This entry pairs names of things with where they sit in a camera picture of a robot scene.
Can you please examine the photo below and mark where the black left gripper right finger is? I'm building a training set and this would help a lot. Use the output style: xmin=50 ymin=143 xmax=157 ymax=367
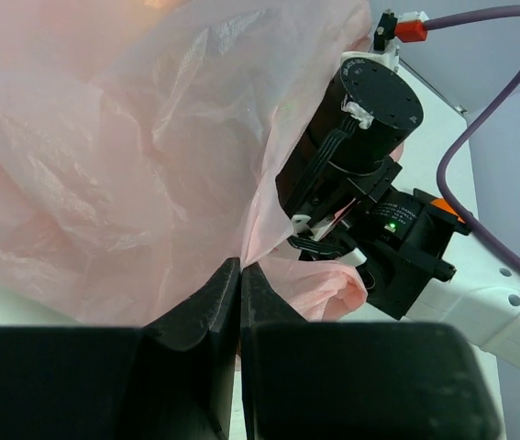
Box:
xmin=240 ymin=265 xmax=502 ymax=439

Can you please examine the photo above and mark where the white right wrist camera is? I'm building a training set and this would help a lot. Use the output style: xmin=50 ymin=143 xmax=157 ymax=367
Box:
xmin=371 ymin=9 xmax=428 ymax=72

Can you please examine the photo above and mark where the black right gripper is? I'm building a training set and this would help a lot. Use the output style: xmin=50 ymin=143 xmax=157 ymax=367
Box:
xmin=276 ymin=57 xmax=424 ymax=220

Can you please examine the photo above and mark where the pink plastic bag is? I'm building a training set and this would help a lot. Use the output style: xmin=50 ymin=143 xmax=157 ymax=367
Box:
xmin=0 ymin=1 xmax=371 ymax=327

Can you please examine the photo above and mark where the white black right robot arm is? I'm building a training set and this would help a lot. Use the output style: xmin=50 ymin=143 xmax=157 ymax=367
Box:
xmin=277 ymin=52 xmax=520 ymax=368

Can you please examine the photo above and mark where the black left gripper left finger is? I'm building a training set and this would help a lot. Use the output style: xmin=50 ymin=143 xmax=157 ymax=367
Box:
xmin=0 ymin=258 xmax=240 ymax=439

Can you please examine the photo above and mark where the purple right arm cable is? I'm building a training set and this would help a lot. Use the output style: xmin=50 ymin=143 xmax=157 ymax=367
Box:
xmin=422 ymin=4 xmax=520 ymax=281

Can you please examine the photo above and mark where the aluminium table frame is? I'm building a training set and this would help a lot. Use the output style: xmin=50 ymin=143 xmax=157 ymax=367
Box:
xmin=396 ymin=59 xmax=471 ymax=116

